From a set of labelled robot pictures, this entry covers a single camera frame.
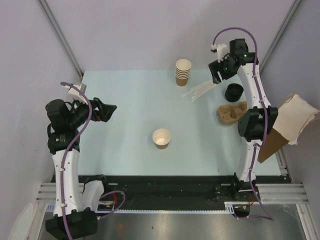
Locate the brown paper takeout bag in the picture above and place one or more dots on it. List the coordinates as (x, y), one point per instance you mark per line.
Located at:
(294, 115)

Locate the white slotted cable duct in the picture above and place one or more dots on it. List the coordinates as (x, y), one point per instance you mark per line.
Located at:
(227, 209)

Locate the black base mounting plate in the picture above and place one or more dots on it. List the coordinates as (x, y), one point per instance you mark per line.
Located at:
(173, 193)

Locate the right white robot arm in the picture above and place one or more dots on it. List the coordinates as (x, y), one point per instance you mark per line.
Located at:
(258, 120)

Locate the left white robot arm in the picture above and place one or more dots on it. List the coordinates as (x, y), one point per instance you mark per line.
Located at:
(74, 214)

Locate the brown paper coffee cup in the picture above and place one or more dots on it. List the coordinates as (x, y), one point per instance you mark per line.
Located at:
(161, 138)

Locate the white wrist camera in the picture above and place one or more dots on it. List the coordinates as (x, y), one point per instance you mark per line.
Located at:
(221, 51)
(78, 94)

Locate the bundle of white straws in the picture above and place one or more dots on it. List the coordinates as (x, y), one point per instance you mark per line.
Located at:
(200, 90)

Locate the stack of brown paper cups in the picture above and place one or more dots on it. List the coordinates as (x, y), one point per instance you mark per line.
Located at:
(182, 72)

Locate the brown cardboard cup carrier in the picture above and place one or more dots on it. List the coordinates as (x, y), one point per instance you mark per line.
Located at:
(229, 114)

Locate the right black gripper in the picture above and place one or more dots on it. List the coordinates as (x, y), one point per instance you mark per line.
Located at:
(216, 66)

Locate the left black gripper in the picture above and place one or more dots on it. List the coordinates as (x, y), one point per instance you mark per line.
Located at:
(104, 111)

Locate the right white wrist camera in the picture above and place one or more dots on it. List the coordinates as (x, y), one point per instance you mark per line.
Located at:
(221, 51)

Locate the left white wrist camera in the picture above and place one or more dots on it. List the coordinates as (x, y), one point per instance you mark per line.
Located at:
(78, 94)

